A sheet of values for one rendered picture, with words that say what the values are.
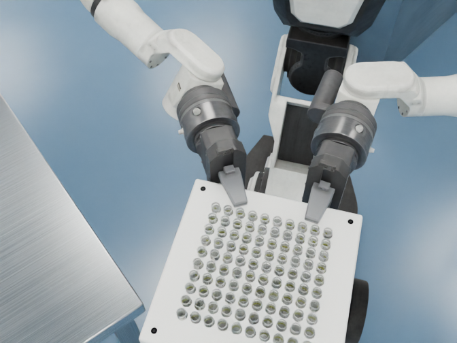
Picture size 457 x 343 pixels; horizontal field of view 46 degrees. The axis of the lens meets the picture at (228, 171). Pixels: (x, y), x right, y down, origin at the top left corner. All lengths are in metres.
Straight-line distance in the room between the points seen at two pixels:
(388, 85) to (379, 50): 1.46
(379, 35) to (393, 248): 0.86
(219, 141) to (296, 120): 0.52
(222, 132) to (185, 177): 1.28
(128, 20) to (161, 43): 0.08
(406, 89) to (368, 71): 0.06
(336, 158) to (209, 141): 0.18
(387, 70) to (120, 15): 0.45
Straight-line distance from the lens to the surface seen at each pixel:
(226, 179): 0.77
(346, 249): 0.74
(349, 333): 1.68
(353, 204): 1.85
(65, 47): 2.64
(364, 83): 0.87
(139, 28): 0.93
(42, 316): 0.94
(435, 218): 2.11
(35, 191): 1.05
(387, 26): 2.25
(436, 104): 0.94
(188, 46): 0.89
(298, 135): 1.27
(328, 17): 1.07
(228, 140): 0.76
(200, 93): 0.84
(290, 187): 1.25
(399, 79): 0.89
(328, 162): 0.75
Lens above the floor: 1.72
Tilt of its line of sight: 56 degrees down
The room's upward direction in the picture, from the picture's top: straight up
